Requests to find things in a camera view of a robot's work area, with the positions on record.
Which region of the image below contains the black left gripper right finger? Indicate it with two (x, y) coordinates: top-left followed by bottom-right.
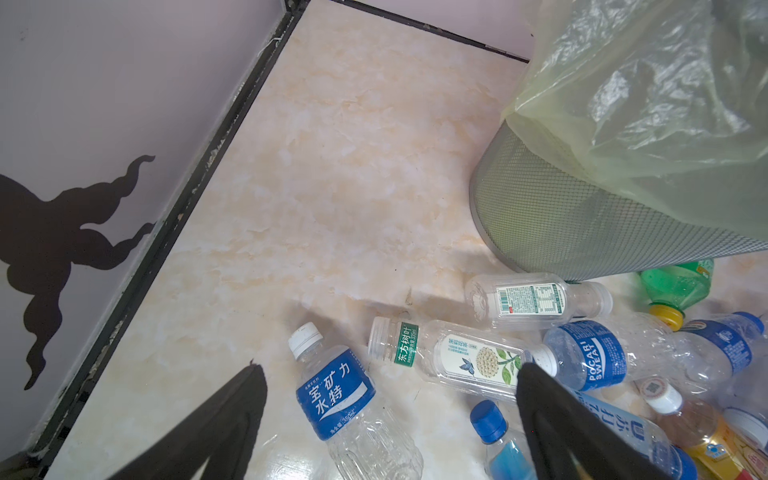
(516, 363), (666, 479)

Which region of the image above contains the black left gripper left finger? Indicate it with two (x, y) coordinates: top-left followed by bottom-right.
(112, 364), (268, 479)

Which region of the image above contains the clear bottle pink blue label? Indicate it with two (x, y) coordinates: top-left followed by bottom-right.
(470, 400), (537, 480)

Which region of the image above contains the clear bottle green leaf label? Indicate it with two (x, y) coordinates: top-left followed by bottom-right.
(368, 317), (557, 403)

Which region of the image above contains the clear bottle blue white label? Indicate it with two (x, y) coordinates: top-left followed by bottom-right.
(288, 322), (424, 479)

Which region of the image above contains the clear bottle blue label cap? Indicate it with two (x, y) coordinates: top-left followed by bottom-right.
(672, 311), (767, 395)

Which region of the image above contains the tall clear purple-tint bottle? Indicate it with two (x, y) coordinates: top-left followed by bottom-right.
(717, 357), (767, 454)

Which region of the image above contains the grey mesh waste bin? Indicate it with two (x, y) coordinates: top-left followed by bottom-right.
(469, 125), (767, 281)

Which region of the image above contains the green plastic bin liner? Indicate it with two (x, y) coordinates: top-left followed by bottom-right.
(504, 1), (767, 240)

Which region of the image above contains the clear bottle blue text label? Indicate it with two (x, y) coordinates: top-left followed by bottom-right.
(567, 389), (698, 480)

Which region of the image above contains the Pocari Sweat clear bottle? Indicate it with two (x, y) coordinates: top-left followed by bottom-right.
(530, 313), (691, 391)

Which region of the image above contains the yellow red label bottle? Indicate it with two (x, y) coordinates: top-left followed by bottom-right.
(637, 377), (767, 480)

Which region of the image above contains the clear bottle green white label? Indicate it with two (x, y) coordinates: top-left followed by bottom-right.
(465, 273), (613, 332)

